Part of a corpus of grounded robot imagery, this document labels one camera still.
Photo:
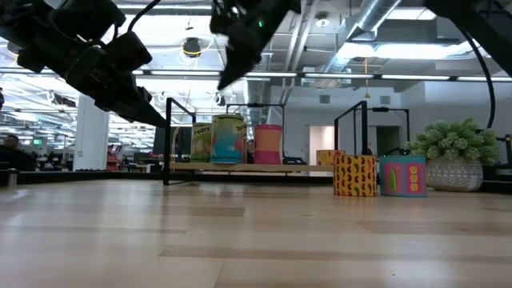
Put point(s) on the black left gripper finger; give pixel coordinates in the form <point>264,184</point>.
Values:
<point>128,104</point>

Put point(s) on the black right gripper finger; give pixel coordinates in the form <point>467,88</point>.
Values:
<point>240,56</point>

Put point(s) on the green pears label can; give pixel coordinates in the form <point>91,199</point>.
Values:
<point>201,144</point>

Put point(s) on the tall blue teal can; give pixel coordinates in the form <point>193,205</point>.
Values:
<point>227,140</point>

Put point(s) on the pink and orange can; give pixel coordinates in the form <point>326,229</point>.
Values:
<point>268,144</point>

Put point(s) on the short orange yellow can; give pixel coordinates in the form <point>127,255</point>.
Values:
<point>325,158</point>

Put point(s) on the yellow pepper print can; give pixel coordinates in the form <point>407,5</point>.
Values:
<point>355,176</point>

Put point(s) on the pink teal corn can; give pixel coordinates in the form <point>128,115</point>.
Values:
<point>403,176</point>

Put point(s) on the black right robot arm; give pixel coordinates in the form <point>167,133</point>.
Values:
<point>480,24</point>

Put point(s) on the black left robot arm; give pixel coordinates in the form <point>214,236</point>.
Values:
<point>24,16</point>

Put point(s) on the white pillar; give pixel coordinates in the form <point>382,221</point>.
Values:
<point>91,136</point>

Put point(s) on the black monitor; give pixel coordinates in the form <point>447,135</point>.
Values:
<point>184,140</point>

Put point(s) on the person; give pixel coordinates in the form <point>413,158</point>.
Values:
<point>16,160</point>
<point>250,151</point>

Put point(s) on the grey metal cylinder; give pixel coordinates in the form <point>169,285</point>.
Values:
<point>10,178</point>

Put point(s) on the succulent in white pot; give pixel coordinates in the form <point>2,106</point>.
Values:
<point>454,176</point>

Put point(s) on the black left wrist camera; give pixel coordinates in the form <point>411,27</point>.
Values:
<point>128,51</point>

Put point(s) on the black ceiling-hung camera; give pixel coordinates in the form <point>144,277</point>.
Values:
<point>192,47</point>

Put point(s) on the wooden shelf with black frame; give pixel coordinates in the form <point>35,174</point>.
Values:
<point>280,168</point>

